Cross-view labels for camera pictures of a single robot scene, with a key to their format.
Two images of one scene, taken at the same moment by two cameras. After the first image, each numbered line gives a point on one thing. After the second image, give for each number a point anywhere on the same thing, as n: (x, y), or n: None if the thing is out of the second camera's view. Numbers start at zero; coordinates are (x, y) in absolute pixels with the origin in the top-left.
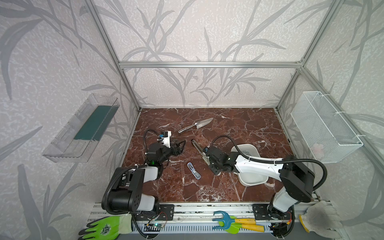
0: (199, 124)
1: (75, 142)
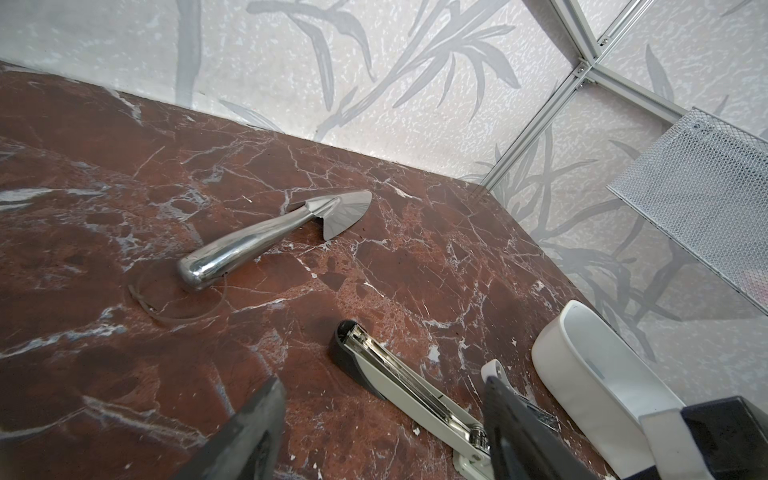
0: (219, 257)
1: None
